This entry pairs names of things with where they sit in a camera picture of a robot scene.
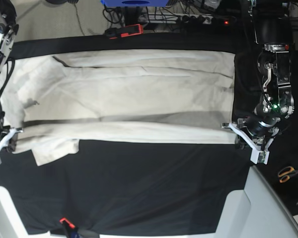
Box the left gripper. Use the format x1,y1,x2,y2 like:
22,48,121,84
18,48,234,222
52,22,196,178
221,113,281,150

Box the white T-shirt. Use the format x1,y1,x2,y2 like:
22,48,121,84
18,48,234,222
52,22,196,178
0,50,235,166

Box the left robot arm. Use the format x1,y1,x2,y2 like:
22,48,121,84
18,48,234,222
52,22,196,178
233,0,295,150

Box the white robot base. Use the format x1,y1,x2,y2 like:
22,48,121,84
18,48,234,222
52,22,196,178
0,186,50,238
215,166,298,238

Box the orange clamp bottom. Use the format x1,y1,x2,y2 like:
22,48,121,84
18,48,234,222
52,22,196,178
59,217,78,237

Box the black table cloth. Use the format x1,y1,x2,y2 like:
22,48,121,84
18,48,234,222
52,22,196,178
0,33,298,237

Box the black power strip red light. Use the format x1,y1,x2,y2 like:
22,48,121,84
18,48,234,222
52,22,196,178
211,17,233,27

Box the white power strip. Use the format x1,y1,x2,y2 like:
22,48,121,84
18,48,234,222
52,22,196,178
138,12,213,24

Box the orange black clamp top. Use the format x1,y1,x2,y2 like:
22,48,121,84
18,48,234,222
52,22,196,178
104,24,144,39

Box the blue plastic box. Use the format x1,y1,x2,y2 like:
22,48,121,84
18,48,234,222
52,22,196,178
100,0,169,7

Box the orange handled scissors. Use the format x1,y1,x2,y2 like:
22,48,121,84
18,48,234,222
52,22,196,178
277,166,298,183

